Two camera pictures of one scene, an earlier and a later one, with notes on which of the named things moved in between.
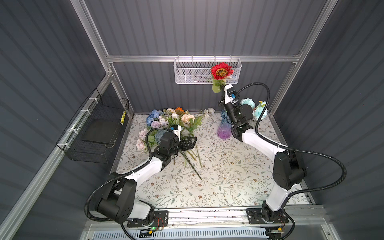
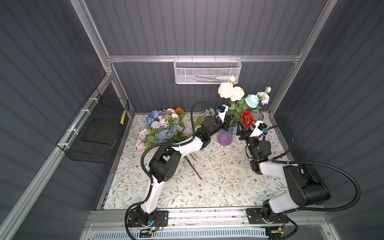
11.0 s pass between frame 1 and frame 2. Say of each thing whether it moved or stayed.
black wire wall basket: stayed
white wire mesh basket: stayed
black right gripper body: moved
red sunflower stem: moved
